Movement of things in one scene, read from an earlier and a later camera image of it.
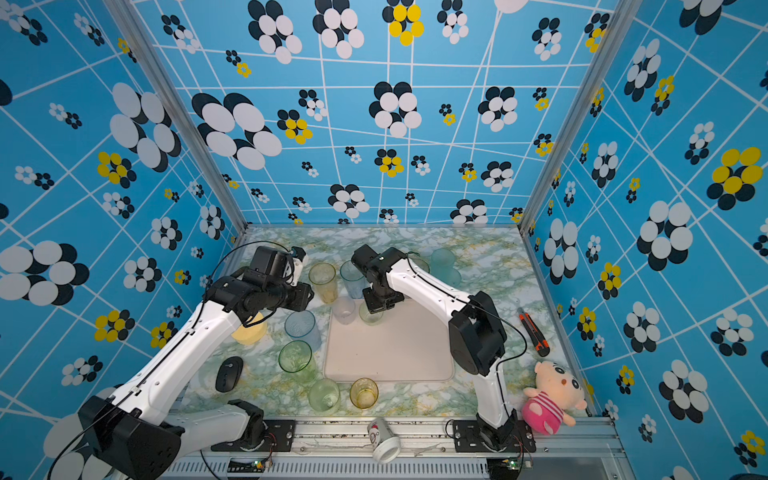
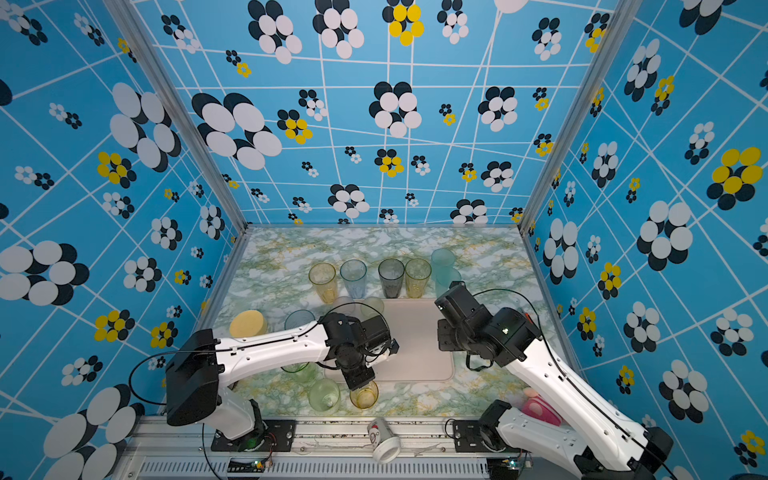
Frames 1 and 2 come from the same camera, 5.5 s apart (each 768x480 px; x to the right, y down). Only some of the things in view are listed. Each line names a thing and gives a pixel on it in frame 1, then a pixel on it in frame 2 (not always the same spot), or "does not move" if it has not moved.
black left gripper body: (288, 295) to (359, 372)
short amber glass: (364, 392) does not move
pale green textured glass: (324, 395) does not move
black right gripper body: (378, 302) to (450, 340)
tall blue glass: (354, 279) does not move
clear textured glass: (344, 308) does not move
